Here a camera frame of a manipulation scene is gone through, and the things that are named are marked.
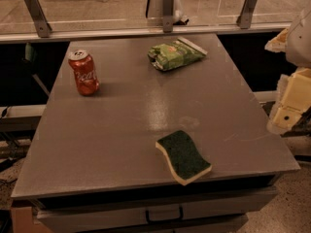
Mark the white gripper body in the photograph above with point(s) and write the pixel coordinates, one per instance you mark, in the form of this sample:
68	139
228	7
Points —
300	42

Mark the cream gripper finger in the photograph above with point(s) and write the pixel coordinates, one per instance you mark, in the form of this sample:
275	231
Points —
293	101
278	43

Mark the green jalapeno chip bag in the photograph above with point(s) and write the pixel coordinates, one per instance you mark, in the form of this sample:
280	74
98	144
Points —
179	53

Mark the green and yellow sponge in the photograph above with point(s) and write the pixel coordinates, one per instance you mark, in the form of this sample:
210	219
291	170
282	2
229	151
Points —
183	158

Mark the red soda can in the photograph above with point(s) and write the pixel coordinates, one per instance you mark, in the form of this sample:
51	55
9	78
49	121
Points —
84	71

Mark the horizontal metal rail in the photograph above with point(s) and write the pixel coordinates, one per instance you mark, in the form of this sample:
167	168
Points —
139	32

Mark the right metal rail bracket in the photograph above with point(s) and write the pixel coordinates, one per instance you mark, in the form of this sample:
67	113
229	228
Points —
244	21

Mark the metal rail bracket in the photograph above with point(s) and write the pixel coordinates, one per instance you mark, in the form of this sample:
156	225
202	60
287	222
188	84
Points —
244	21
42	26
167	15

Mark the middle metal rail bracket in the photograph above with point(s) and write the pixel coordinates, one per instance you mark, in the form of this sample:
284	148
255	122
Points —
167	15

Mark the grey drawer with black handle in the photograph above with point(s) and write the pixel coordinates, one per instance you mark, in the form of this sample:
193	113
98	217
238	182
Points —
220	213

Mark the left metal rail bracket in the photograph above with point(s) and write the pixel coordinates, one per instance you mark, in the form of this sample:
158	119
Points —
42	26

